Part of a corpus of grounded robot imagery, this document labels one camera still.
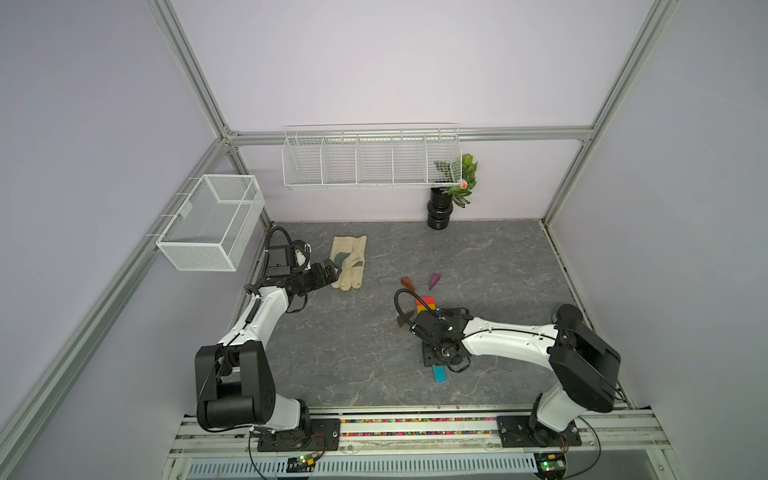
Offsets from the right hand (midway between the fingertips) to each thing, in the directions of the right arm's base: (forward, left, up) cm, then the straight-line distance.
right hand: (431, 355), depth 86 cm
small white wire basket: (+27, +62, +26) cm, 72 cm away
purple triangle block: (+26, -3, 0) cm, 26 cm away
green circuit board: (-26, -27, -3) cm, 38 cm away
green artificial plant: (+54, -13, +25) cm, 61 cm away
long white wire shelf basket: (+57, +18, +29) cm, 66 cm away
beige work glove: (+39, +28, 0) cm, 48 cm away
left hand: (+19, +30, +13) cm, 38 cm away
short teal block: (-5, -2, 0) cm, 6 cm away
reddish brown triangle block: (+25, +6, 0) cm, 26 cm away
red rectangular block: (+20, -1, -3) cm, 20 cm away
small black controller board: (-25, +34, -3) cm, 42 cm away
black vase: (+52, -7, +9) cm, 54 cm away
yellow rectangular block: (+9, +3, +12) cm, 15 cm away
